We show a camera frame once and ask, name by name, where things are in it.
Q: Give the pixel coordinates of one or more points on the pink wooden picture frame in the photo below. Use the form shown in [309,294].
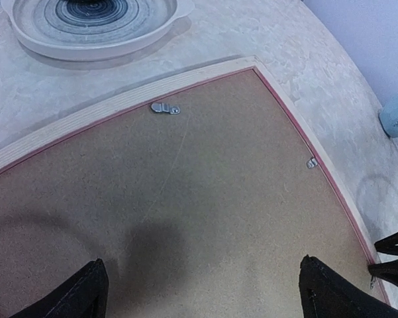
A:
[120,103]

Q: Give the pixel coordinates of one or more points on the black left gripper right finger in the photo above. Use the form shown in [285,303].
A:
[325,293]

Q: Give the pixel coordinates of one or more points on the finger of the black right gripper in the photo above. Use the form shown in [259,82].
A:
[387,271]
[388,245]

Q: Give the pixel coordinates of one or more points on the brown backing board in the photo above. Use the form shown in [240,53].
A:
[203,214]

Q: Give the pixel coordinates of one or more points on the striped ceramic plate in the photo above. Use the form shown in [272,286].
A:
[84,31]

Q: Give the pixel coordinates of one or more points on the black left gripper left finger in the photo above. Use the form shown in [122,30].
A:
[84,294]

